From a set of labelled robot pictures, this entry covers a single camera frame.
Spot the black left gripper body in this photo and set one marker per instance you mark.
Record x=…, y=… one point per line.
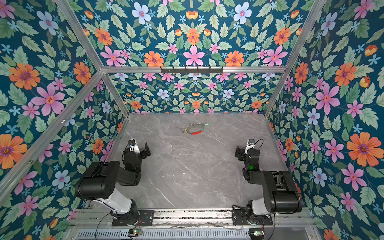
x=143, y=150

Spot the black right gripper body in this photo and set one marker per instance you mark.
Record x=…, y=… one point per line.
x=241, y=151

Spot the silver keyring with red grip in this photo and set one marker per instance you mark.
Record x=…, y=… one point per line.
x=193, y=129

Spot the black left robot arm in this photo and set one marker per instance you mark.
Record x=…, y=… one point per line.
x=98, y=184

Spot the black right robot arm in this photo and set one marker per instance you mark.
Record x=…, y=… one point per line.
x=279, y=192

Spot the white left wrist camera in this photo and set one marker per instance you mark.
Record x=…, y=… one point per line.
x=133, y=146

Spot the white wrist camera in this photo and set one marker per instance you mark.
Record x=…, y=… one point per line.
x=250, y=144
x=133, y=146

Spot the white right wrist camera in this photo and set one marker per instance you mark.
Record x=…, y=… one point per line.
x=250, y=144

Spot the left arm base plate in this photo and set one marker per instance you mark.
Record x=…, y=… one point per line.
x=136, y=218

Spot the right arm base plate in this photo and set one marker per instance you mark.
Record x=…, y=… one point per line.
x=240, y=218

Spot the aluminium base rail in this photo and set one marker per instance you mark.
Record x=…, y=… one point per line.
x=194, y=218

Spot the white vented cable duct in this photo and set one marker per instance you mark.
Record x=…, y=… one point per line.
x=164, y=234

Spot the aluminium frame bars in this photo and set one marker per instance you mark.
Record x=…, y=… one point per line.
x=71, y=71

